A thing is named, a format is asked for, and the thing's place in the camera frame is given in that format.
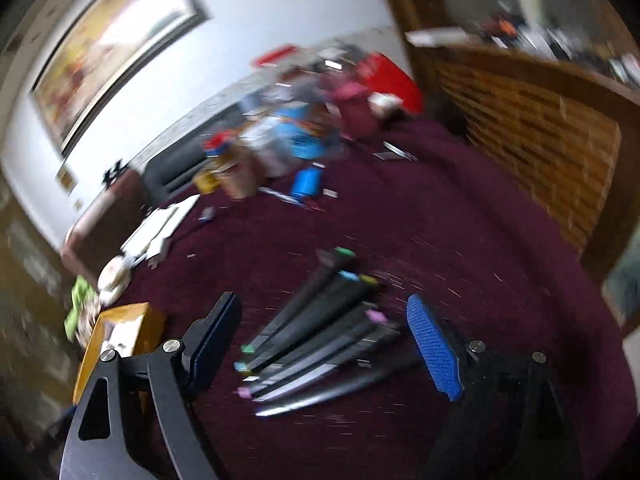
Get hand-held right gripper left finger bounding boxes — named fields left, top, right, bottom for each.
left=59, top=290, right=244, bottom=480

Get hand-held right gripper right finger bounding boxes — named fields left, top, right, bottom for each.
left=405, top=293, right=584, bottom=480

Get yellow taped cardboard box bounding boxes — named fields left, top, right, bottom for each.
left=72, top=302, right=168, bottom=406

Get group of black marker pens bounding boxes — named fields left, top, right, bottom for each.
left=234, top=246, right=426, bottom=418

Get white plastic bag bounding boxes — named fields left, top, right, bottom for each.
left=97, top=255, right=134, bottom=306

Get white paper sheets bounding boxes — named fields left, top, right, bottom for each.
left=120, top=195, right=201, bottom=252

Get bright green packet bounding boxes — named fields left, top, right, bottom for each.
left=65, top=275, right=101, bottom=346

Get ballpoint pen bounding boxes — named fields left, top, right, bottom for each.
left=257, top=186, right=326, bottom=212

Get yellow tape roll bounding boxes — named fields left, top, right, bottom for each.
left=192, top=167, right=221, bottom=195

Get clear jar brown label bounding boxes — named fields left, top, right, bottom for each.
left=215, top=147, right=259, bottom=201

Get brown armchair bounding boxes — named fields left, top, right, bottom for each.
left=60, top=170, right=151, bottom=286

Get grey leather sofa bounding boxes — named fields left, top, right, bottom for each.
left=142, top=102, right=261, bottom=201

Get white plastic jar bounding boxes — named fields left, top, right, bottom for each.
left=245, top=120, right=286, bottom=179

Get black figurines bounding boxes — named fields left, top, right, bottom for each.
left=102, top=157, right=129, bottom=186

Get clear tub of coloured lids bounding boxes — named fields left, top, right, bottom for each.
left=202, top=130, right=241, bottom=159

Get metal nail clipper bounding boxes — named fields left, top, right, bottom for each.
left=372, top=141, right=419, bottom=164

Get clear jar blue label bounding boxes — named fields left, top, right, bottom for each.
left=272, top=100, right=341, bottom=161

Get wooden cabinet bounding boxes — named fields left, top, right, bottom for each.
left=405, top=30, right=624, bottom=262

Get pink bottle knitted sleeve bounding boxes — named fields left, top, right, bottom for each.
left=332, top=77, right=379, bottom=141

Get red bag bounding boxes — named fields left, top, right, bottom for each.
left=357, top=52, right=426, bottom=116

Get white flat box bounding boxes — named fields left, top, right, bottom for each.
left=405, top=27, right=471, bottom=47

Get pile of assorted clutter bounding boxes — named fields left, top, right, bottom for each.
left=470, top=0, right=640, bottom=87

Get blue battery pack with wires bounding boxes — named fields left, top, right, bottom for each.
left=291, top=166, right=339, bottom=199

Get small wall frame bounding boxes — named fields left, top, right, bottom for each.
left=55, top=160, right=79, bottom=194

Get framed wall painting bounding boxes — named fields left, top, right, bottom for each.
left=30, top=0, right=211, bottom=159

